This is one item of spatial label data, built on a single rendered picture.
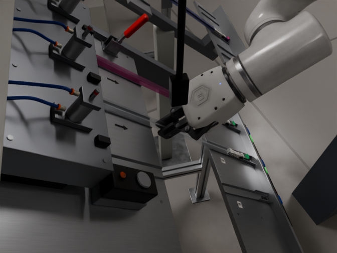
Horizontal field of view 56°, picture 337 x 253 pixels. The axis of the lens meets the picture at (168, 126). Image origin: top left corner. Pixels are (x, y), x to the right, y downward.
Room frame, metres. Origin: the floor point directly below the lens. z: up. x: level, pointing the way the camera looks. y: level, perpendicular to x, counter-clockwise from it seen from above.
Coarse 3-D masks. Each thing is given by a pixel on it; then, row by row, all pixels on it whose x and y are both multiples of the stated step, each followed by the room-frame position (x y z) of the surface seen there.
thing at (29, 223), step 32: (128, 64) 0.51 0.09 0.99; (128, 96) 0.40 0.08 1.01; (128, 128) 0.32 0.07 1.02; (128, 160) 0.25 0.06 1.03; (0, 192) 0.14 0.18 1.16; (32, 192) 0.15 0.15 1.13; (64, 192) 0.16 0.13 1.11; (160, 192) 0.21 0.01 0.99; (0, 224) 0.10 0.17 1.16; (32, 224) 0.11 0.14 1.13; (64, 224) 0.12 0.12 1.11; (96, 224) 0.13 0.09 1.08; (128, 224) 0.14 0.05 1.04; (160, 224) 0.16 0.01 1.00
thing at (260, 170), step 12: (240, 120) 0.55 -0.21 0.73; (240, 132) 0.51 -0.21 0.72; (252, 144) 0.47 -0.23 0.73; (252, 156) 0.43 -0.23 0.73; (264, 168) 0.39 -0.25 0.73; (264, 180) 0.36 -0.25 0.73; (276, 204) 0.29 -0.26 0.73; (276, 216) 0.27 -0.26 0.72; (288, 228) 0.24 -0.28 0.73; (288, 240) 0.21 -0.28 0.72; (300, 252) 0.18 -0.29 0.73
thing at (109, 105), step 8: (104, 104) 0.34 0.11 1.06; (112, 104) 0.34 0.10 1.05; (120, 112) 0.34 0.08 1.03; (128, 112) 0.34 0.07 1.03; (136, 112) 0.36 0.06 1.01; (136, 120) 0.35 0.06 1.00; (144, 120) 0.35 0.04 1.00; (152, 120) 0.36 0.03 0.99; (160, 120) 0.37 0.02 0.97; (160, 128) 0.36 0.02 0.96; (184, 136) 0.37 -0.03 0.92; (200, 144) 0.38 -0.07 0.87; (208, 144) 0.38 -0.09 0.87; (216, 144) 0.39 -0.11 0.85; (224, 152) 0.39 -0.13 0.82
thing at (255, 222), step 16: (224, 128) 0.49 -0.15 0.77; (224, 144) 0.43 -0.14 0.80; (240, 144) 0.47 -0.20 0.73; (224, 160) 0.37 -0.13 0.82; (240, 160) 0.40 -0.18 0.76; (224, 176) 0.32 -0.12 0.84; (240, 176) 0.34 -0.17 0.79; (256, 176) 0.37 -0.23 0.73; (224, 192) 0.27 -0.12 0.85; (240, 192) 0.29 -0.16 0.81; (256, 192) 0.31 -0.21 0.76; (240, 208) 0.25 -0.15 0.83; (256, 208) 0.27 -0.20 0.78; (240, 224) 0.21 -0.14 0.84; (256, 224) 0.22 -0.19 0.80; (272, 224) 0.24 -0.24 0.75; (240, 240) 0.18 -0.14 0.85; (256, 240) 0.18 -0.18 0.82; (272, 240) 0.20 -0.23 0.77
